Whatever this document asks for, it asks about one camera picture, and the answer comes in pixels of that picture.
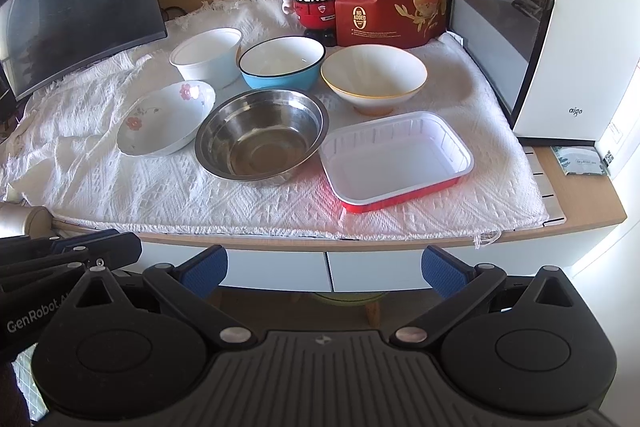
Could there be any stainless steel bowl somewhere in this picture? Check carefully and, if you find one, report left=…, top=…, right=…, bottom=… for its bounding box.
left=194, top=89, right=330, bottom=186

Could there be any white floral shallow bowl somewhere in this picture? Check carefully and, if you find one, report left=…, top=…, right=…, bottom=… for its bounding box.
left=116, top=81, right=216, bottom=157

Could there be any white bowl yellow rim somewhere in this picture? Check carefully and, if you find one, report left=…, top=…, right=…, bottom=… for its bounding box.
left=320, top=44, right=428, bottom=116

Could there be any blue enamel bowl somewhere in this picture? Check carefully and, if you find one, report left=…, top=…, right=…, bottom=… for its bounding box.
left=239, top=36, right=326, bottom=91

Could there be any white woven tablecloth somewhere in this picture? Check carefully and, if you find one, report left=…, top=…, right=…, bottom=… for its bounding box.
left=1, top=0, right=548, bottom=241

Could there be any red foil tray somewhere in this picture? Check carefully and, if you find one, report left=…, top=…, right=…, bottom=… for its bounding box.
left=319, top=110, right=474, bottom=213

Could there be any small green white packet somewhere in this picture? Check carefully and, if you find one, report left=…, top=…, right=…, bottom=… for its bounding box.
left=551, top=146, right=608, bottom=176

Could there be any white paper bowl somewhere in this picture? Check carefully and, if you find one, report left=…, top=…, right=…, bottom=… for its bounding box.
left=169, top=27, right=243, bottom=90

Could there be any black curved monitor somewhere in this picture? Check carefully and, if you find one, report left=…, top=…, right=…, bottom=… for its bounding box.
left=1, top=0, right=166, bottom=100

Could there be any white computer case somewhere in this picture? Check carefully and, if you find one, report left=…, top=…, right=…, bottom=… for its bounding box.
left=448, top=0, right=639, bottom=145

